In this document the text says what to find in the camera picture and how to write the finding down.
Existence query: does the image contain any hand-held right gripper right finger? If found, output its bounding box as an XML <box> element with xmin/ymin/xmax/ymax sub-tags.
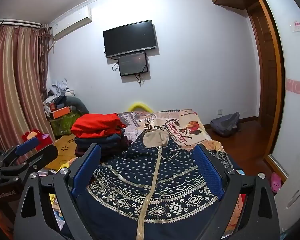
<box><xmin>193</xmin><ymin>144</ymin><xmax>280</xmax><ymax>240</ymax></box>

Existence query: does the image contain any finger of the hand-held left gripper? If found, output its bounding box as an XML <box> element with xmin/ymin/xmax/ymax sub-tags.
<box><xmin>0</xmin><ymin>144</ymin><xmax>59</xmax><ymax>188</ymax></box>
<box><xmin>0</xmin><ymin>137</ymin><xmax>40</xmax><ymax>167</ymax></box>

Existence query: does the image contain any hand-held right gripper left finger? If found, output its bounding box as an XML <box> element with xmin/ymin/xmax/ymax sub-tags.
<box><xmin>13</xmin><ymin>143</ymin><xmax>102</xmax><ymax>240</ymax></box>

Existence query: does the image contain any navy patterned hooded jacket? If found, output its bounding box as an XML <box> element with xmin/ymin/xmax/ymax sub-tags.
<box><xmin>62</xmin><ymin>129</ymin><xmax>243</xmax><ymax>240</ymax></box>

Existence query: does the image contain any red plush toy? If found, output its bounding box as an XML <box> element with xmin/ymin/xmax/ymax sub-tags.
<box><xmin>21</xmin><ymin>129</ymin><xmax>53</xmax><ymax>148</ymax></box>

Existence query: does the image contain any yellow floral mat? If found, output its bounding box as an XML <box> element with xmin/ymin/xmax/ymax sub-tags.
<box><xmin>44</xmin><ymin>134</ymin><xmax>78</xmax><ymax>170</ymax></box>

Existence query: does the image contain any green patterned box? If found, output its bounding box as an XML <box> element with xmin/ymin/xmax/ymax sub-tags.
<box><xmin>49</xmin><ymin>112</ymin><xmax>83</xmax><ymax>137</ymax></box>

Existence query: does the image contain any navy folded garment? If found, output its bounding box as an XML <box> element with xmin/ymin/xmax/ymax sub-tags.
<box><xmin>74</xmin><ymin>132</ymin><xmax>127</xmax><ymax>147</ymax></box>

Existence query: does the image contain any orange box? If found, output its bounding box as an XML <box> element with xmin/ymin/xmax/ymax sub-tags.
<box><xmin>52</xmin><ymin>106</ymin><xmax>71</xmax><ymax>119</ymax></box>

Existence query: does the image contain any printed bed sheet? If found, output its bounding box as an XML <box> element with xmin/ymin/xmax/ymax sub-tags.
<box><xmin>49</xmin><ymin>109</ymin><xmax>248</xmax><ymax>239</ymax></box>

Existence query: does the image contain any red folded garment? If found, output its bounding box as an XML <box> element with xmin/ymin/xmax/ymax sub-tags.
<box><xmin>70</xmin><ymin>113</ymin><xmax>127</xmax><ymax>139</ymax></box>

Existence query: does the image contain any maroon folded garment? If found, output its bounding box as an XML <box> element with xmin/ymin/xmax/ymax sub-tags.
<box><xmin>74</xmin><ymin>135</ymin><xmax>133</xmax><ymax>158</ymax></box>

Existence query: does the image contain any grey backpack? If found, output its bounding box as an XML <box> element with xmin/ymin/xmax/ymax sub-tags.
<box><xmin>210</xmin><ymin>112</ymin><xmax>240</xmax><ymax>137</ymax></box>

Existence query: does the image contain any pile of white clutter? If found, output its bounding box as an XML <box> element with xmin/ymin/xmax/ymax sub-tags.
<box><xmin>43</xmin><ymin>78</ymin><xmax>75</xmax><ymax>113</ymax></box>

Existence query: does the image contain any striped brown curtain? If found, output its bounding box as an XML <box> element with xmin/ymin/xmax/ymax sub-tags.
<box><xmin>0</xmin><ymin>25</ymin><xmax>56</xmax><ymax>153</ymax></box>

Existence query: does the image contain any pink slipper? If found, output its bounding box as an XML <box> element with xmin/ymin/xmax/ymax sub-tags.
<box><xmin>270</xmin><ymin>172</ymin><xmax>282</xmax><ymax>193</ymax></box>

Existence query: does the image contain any yellow foam tube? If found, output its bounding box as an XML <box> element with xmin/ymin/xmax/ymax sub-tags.
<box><xmin>128</xmin><ymin>102</ymin><xmax>154</xmax><ymax>112</ymax></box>

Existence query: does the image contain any white cabinet door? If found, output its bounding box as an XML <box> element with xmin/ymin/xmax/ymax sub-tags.
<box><xmin>277</xmin><ymin>170</ymin><xmax>300</xmax><ymax>233</ymax></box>

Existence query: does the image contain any wooden door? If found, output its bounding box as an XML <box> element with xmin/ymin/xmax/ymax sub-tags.
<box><xmin>247</xmin><ymin>6</ymin><xmax>269</xmax><ymax>123</ymax></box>

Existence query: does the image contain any curtain rod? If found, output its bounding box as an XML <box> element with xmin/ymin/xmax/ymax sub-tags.
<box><xmin>0</xmin><ymin>19</ymin><xmax>50</xmax><ymax>28</ymax></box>

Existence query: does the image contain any white air conditioner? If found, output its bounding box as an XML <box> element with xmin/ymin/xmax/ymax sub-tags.
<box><xmin>51</xmin><ymin>6</ymin><xmax>92</xmax><ymax>40</ymax></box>

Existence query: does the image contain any wooden door frame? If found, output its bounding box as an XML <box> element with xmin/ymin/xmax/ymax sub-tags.
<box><xmin>247</xmin><ymin>0</ymin><xmax>287</xmax><ymax>167</ymax></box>

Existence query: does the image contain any small black wall monitor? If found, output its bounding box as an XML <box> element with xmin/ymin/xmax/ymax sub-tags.
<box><xmin>117</xmin><ymin>51</ymin><xmax>148</xmax><ymax>77</ymax></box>

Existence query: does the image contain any black wall television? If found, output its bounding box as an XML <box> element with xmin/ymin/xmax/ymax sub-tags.
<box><xmin>103</xmin><ymin>19</ymin><xmax>157</xmax><ymax>58</ymax></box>

